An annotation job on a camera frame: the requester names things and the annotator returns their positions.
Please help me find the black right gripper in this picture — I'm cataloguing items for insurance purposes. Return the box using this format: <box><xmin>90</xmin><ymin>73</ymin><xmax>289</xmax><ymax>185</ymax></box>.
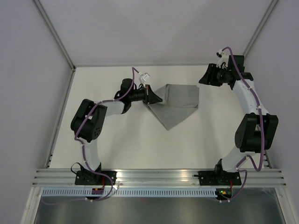
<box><xmin>199</xmin><ymin>63</ymin><xmax>231</xmax><ymax>87</ymax></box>

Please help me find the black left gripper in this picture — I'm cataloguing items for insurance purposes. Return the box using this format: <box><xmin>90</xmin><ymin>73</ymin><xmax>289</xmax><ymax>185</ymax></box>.
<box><xmin>129</xmin><ymin>84</ymin><xmax>163</xmax><ymax>105</ymax></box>

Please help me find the grey cloth napkin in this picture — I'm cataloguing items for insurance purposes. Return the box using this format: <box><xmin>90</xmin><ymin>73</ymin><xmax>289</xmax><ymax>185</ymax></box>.
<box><xmin>145</xmin><ymin>84</ymin><xmax>199</xmax><ymax>131</ymax></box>

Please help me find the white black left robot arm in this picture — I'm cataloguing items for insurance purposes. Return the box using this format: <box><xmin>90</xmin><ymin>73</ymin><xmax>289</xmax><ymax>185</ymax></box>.
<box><xmin>71</xmin><ymin>78</ymin><xmax>163</xmax><ymax>185</ymax></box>

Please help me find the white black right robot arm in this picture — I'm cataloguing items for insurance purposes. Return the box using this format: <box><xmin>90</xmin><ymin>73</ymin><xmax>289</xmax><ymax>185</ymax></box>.
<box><xmin>199</xmin><ymin>52</ymin><xmax>278</xmax><ymax>184</ymax></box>

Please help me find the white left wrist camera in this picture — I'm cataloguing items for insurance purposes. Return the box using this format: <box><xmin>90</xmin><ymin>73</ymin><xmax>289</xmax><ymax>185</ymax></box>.
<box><xmin>138</xmin><ymin>72</ymin><xmax>150</xmax><ymax>86</ymax></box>

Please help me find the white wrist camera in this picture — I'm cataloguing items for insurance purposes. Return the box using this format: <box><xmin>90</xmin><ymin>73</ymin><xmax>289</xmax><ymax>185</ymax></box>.
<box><xmin>138</xmin><ymin>72</ymin><xmax>150</xmax><ymax>86</ymax></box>
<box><xmin>216</xmin><ymin>49</ymin><xmax>229</xmax><ymax>69</ymax></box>

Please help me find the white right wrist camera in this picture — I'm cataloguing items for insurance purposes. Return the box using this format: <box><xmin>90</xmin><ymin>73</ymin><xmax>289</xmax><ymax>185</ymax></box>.
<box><xmin>216</xmin><ymin>49</ymin><xmax>229</xmax><ymax>69</ymax></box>

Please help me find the white slotted cable duct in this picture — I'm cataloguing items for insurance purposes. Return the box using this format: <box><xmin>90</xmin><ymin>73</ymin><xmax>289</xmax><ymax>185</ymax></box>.
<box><xmin>42</xmin><ymin>187</ymin><xmax>216</xmax><ymax>197</ymax></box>

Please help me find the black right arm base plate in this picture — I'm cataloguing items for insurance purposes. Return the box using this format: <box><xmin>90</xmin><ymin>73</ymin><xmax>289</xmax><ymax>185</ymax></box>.
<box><xmin>194</xmin><ymin>170</ymin><xmax>242</xmax><ymax>186</ymax></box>

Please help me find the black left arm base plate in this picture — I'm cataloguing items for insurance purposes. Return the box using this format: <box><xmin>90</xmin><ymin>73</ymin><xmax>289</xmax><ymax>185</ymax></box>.
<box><xmin>75</xmin><ymin>170</ymin><xmax>117</xmax><ymax>186</ymax></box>

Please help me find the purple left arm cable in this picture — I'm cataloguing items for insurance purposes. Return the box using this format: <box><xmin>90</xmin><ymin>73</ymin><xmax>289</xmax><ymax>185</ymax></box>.
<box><xmin>42</xmin><ymin>67</ymin><xmax>141</xmax><ymax>206</ymax></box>

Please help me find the aluminium frame rail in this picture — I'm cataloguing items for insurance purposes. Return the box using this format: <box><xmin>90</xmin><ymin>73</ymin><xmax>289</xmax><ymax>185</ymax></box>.
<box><xmin>31</xmin><ymin>168</ymin><xmax>286</xmax><ymax>188</ymax></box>

